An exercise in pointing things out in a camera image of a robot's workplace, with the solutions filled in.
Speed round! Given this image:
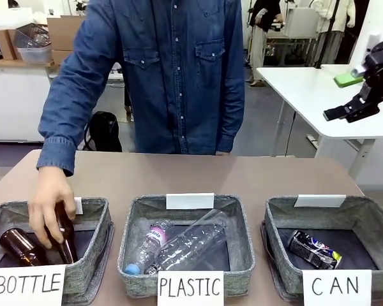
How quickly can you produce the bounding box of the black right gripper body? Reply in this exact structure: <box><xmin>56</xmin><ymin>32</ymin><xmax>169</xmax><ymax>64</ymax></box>
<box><xmin>360</xmin><ymin>41</ymin><xmax>383</xmax><ymax>105</ymax></box>

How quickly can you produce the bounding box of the crushed black drink can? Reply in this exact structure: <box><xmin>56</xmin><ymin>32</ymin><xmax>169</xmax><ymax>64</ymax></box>
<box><xmin>286</xmin><ymin>229</ymin><xmax>343</xmax><ymax>270</ymax></box>

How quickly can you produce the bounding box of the large clear plastic bottle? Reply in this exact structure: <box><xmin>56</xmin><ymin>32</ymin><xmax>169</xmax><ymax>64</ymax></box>
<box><xmin>143</xmin><ymin>208</ymin><xmax>229</xmax><ymax>275</ymax></box>

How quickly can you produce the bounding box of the small plastic bottle blue cap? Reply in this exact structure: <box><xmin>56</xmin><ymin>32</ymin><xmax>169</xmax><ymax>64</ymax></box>
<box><xmin>123</xmin><ymin>219</ymin><xmax>176</xmax><ymax>275</ymax></box>

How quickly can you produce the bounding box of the brown glass bottle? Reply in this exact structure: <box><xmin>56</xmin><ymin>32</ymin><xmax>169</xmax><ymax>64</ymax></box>
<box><xmin>52</xmin><ymin>200</ymin><xmax>80</xmax><ymax>265</ymax></box>
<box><xmin>0</xmin><ymin>228</ymin><xmax>50</xmax><ymax>267</ymax></box>

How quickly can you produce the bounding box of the person left forearm denim sleeve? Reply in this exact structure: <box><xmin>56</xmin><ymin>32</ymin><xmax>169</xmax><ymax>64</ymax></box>
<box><xmin>215</xmin><ymin>105</ymin><xmax>245</xmax><ymax>154</ymax></box>

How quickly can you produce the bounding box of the person right forearm denim sleeve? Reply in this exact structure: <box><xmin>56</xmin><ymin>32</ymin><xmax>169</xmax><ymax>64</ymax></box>
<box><xmin>36</xmin><ymin>95</ymin><xmax>81</xmax><ymax>178</ymax></box>

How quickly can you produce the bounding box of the grey fabric basket can label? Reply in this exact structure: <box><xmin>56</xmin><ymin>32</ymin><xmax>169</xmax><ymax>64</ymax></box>
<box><xmin>260</xmin><ymin>194</ymin><xmax>383</xmax><ymax>303</ymax></box>

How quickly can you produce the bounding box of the white paper sign CAN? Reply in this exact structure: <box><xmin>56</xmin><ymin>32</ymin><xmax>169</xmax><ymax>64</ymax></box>
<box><xmin>301</xmin><ymin>269</ymin><xmax>373</xmax><ymax>306</ymax></box>

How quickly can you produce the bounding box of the grey fabric basket plastic label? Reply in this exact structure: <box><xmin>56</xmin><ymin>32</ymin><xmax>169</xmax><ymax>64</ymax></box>
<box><xmin>117</xmin><ymin>193</ymin><xmax>256</xmax><ymax>299</ymax></box>

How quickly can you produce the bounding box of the grey fabric basket bottle label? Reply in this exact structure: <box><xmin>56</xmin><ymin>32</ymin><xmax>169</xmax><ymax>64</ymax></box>
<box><xmin>0</xmin><ymin>197</ymin><xmax>115</xmax><ymax>306</ymax></box>

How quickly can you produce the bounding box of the person right hand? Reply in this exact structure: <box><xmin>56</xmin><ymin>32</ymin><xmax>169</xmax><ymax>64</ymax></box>
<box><xmin>27</xmin><ymin>165</ymin><xmax>78</xmax><ymax>250</ymax></box>

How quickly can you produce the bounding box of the green flat box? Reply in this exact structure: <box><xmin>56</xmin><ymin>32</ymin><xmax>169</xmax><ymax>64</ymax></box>
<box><xmin>334</xmin><ymin>71</ymin><xmax>364</xmax><ymax>89</ymax></box>

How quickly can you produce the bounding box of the white desk with legs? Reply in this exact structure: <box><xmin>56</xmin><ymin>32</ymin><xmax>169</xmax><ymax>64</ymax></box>
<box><xmin>255</xmin><ymin>64</ymin><xmax>383</xmax><ymax>182</ymax></box>

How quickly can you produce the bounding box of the bystander in white clothes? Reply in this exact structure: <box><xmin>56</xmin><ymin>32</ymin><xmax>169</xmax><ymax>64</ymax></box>
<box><xmin>312</xmin><ymin>0</ymin><xmax>360</xmax><ymax>66</ymax></box>

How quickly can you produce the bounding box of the black stand pole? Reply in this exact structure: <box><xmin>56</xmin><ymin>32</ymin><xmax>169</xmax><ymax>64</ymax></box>
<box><xmin>314</xmin><ymin>0</ymin><xmax>341</xmax><ymax>69</ymax></box>

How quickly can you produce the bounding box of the white box machine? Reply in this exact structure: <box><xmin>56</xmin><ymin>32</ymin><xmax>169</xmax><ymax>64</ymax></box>
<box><xmin>283</xmin><ymin>6</ymin><xmax>320</xmax><ymax>39</ymax></box>

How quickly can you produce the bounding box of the bystander in black top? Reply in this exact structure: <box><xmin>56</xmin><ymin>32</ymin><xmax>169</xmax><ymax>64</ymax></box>
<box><xmin>248</xmin><ymin>0</ymin><xmax>283</xmax><ymax>87</ymax></box>

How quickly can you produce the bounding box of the person torso denim shirt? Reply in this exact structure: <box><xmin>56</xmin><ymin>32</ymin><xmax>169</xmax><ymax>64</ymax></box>
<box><xmin>60</xmin><ymin>0</ymin><xmax>246</xmax><ymax>156</ymax></box>

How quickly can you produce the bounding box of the white paper sign PLASTIC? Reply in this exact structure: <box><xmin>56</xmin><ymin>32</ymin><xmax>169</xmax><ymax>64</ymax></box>
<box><xmin>157</xmin><ymin>270</ymin><xmax>225</xmax><ymax>306</ymax></box>

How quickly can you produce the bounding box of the black backpack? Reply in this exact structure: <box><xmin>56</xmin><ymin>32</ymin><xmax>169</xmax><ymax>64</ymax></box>
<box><xmin>84</xmin><ymin>111</ymin><xmax>123</xmax><ymax>153</ymax></box>

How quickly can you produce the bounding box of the flat cardboard box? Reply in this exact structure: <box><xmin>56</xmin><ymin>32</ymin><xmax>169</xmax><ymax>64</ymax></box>
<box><xmin>52</xmin><ymin>49</ymin><xmax>75</xmax><ymax>66</ymax></box>

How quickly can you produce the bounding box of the large cardboard box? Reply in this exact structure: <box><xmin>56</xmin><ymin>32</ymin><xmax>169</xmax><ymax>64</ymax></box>
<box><xmin>47</xmin><ymin>16</ymin><xmax>87</xmax><ymax>52</ymax></box>

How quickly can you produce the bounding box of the clear plastic storage bin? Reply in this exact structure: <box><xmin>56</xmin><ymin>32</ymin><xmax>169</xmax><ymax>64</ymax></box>
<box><xmin>18</xmin><ymin>47</ymin><xmax>54</xmax><ymax>64</ymax></box>

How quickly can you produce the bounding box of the tilted clear plastic bin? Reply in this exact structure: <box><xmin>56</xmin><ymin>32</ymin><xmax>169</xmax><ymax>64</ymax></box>
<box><xmin>13</xmin><ymin>22</ymin><xmax>52</xmax><ymax>49</ymax></box>

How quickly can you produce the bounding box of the white background counter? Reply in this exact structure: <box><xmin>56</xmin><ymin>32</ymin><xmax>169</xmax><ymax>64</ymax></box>
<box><xmin>0</xmin><ymin>59</ymin><xmax>57</xmax><ymax>143</ymax></box>

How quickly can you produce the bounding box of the small open cardboard box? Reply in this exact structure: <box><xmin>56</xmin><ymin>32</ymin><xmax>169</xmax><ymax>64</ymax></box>
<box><xmin>0</xmin><ymin>28</ymin><xmax>23</xmax><ymax>61</ymax></box>

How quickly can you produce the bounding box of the white paper sign BOTTLE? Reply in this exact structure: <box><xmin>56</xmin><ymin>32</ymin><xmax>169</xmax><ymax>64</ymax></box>
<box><xmin>0</xmin><ymin>264</ymin><xmax>67</xmax><ymax>306</ymax></box>

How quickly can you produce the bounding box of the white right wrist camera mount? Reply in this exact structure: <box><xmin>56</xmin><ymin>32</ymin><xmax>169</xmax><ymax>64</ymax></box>
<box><xmin>366</xmin><ymin>31</ymin><xmax>383</xmax><ymax>54</ymax></box>

